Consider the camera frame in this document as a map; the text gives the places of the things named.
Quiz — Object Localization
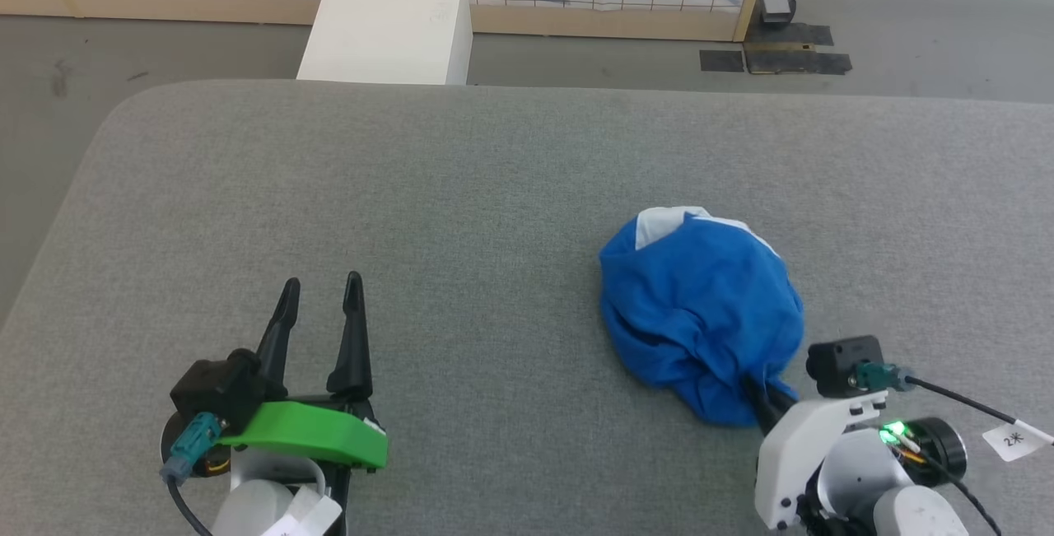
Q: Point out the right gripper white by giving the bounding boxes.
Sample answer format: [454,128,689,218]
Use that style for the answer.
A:
[743,375,891,531]

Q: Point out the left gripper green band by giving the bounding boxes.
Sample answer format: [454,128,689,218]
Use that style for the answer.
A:
[216,271,389,471]

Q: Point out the blue garment with white collar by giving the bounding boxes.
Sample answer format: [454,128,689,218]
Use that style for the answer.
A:
[599,206,805,427]

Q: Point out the white paper tag with print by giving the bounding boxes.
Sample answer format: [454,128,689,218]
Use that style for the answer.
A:
[982,418,1054,463]

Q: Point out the white rectangular box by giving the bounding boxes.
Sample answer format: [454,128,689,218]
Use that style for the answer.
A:
[296,0,474,86]

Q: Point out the small black floor tape patch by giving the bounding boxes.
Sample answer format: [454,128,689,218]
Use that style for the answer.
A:
[699,49,746,74]

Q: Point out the large black floor tape patch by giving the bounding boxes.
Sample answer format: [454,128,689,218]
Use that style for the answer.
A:
[744,21,854,77]

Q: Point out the left arm black cable teal plug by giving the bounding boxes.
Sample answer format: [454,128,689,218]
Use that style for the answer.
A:
[160,412,229,536]

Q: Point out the arm black cable teal plug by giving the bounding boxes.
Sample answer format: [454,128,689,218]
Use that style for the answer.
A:
[160,412,229,536]
[854,361,1054,446]

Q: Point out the right arm black cable teal plug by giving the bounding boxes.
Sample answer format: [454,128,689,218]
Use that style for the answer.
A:
[854,361,1054,446]

